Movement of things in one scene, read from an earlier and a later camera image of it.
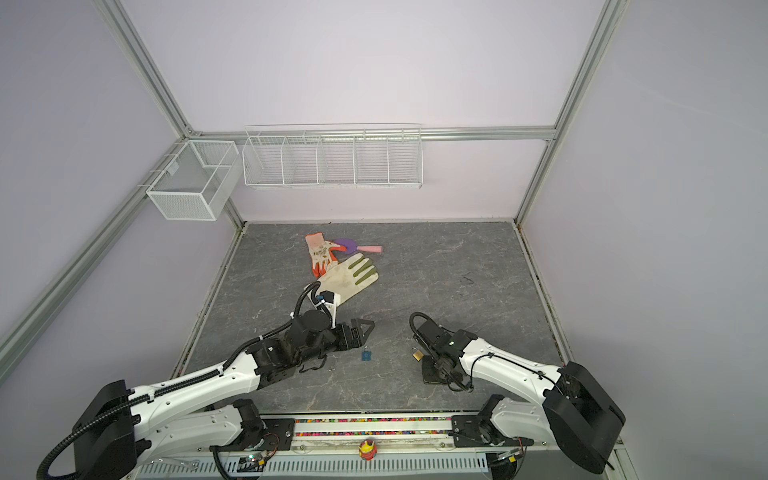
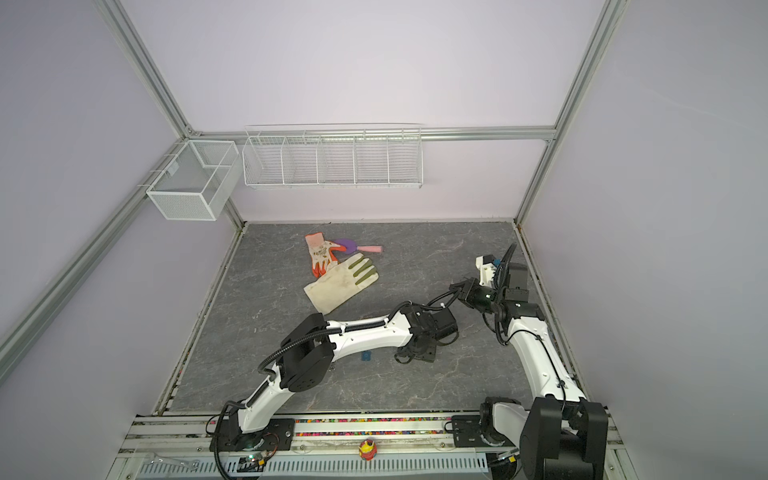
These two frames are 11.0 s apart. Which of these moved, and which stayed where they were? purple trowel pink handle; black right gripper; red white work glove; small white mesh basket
Moved: black right gripper
Stayed: small white mesh basket; purple trowel pink handle; red white work glove
